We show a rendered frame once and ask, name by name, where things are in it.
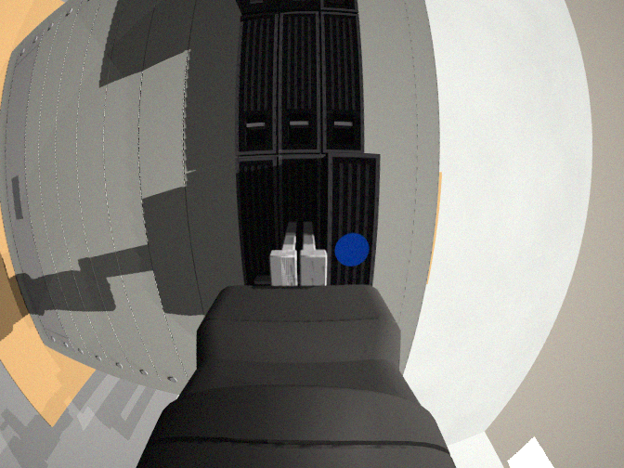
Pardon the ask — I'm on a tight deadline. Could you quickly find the orange flat board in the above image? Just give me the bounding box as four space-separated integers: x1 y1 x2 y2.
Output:
0 0 95 427

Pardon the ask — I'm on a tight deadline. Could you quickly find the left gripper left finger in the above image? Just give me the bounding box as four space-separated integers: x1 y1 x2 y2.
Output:
269 222 300 286

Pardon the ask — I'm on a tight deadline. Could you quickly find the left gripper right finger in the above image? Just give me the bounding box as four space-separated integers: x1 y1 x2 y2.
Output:
299 222 327 286

